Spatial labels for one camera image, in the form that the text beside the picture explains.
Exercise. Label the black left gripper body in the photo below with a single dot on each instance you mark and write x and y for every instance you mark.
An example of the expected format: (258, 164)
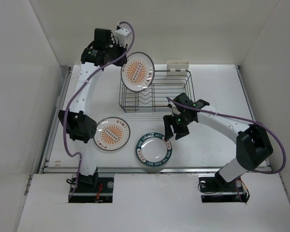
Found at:
(115, 51)

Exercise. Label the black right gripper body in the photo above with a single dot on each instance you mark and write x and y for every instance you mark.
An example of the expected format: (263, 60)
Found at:
(180, 121)

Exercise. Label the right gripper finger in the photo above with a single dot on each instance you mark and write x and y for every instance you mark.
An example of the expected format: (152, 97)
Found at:
(168, 133)
(181, 132)

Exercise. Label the red text plate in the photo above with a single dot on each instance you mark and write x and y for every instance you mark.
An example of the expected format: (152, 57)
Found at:
(138, 73)

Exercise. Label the grey wire dish rack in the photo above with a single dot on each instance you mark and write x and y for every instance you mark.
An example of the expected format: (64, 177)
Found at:
(165, 84)

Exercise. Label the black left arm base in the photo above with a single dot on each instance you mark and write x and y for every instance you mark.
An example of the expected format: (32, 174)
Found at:
(100, 192)

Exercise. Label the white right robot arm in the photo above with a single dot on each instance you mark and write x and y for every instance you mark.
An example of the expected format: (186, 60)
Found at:
(252, 142)

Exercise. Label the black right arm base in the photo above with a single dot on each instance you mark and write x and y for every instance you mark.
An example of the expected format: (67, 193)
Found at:
(215, 189)

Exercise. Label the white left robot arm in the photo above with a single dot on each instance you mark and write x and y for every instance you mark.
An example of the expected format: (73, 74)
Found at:
(78, 127)

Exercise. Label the white cutlery holder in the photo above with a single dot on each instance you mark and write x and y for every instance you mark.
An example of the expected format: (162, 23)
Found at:
(177, 66)

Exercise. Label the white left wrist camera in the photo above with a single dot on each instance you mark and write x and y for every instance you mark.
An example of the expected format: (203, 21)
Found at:
(122, 35)

